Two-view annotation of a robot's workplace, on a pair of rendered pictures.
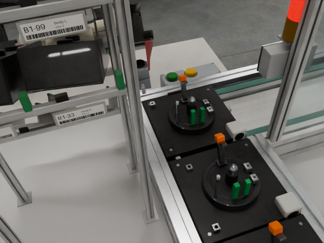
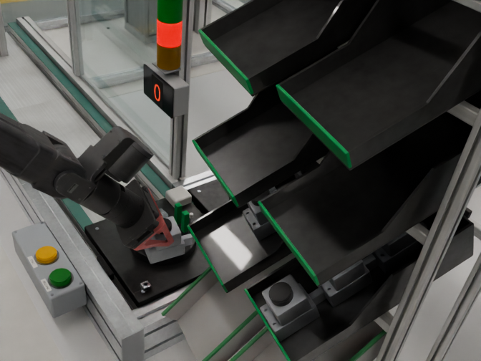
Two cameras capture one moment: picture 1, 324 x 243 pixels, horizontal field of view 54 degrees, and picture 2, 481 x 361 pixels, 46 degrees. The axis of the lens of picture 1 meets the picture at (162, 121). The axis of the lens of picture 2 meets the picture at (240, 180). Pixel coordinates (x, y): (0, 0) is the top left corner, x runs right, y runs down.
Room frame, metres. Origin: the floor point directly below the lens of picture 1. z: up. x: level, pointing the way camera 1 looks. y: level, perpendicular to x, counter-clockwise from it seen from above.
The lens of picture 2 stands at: (0.91, 0.74, 1.81)
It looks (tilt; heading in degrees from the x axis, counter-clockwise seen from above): 38 degrees down; 245
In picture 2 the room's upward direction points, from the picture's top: 7 degrees clockwise
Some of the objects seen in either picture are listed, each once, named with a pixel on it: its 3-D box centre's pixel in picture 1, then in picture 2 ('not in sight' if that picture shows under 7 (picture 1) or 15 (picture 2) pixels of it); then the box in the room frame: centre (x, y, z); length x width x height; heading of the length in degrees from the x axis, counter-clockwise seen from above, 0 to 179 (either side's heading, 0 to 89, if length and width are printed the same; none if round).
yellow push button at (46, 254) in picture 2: (190, 73); (46, 256); (0.91, -0.11, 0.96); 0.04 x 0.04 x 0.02
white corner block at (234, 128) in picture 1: (235, 130); (178, 199); (0.61, -0.21, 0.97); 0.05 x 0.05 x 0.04; 16
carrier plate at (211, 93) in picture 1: (191, 119); (162, 243); (0.68, -0.09, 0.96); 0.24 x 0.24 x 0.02; 16
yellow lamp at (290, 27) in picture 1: (296, 27); (168, 54); (0.62, -0.30, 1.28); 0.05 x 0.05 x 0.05
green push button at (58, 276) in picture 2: (172, 77); (60, 278); (0.89, -0.04, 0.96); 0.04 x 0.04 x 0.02
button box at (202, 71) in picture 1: (190, 79); (48, 266); (0.91, -0.11, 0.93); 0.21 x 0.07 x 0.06; 106
